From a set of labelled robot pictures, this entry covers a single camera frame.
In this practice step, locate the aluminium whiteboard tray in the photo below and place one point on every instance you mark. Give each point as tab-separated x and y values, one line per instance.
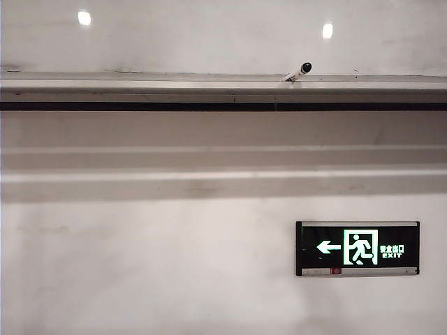
174	85

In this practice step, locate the white black whiteboard marker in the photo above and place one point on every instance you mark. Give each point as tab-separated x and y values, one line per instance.
299	71

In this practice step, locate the black green exit sign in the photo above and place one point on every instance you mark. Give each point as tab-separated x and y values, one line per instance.
314	261

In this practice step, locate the white glossy whiteboard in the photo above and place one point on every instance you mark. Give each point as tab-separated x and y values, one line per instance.
174	38

